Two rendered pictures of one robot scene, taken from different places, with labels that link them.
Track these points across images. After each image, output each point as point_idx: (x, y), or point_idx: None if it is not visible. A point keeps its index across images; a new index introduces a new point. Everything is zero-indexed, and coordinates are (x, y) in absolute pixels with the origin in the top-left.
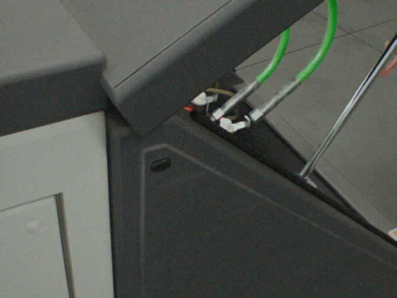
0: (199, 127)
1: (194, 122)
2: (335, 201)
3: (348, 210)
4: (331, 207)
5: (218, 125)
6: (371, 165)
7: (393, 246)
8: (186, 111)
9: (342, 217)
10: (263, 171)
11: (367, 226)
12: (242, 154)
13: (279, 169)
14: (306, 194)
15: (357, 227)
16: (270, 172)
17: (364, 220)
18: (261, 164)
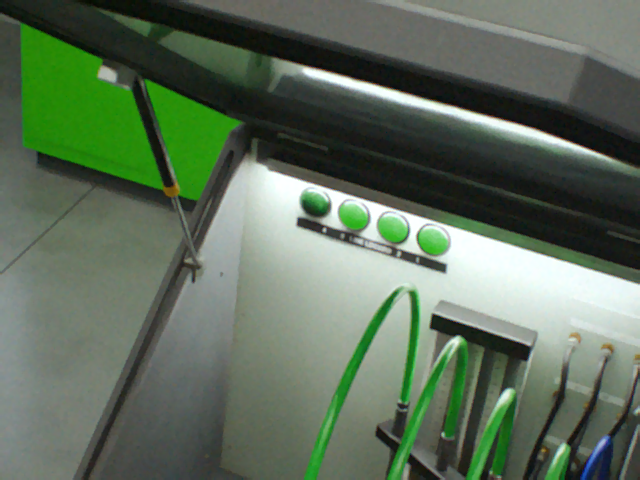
0: (225, 149)
1: (228, 148)
2: (171, 280)
3: (162, 301)
4: (171, 275)
5: (224, 163)
6: None
7: (120, 382)
8: (237, 154)
9: (162, 281)
10: (202, 191)
11: (146, 334)
12: (211, 177)
13: (200, 214)
14: (184, 237)
15: (151, 305)
16: (200, 199)
17: (150, 327)
18: (206, 197)
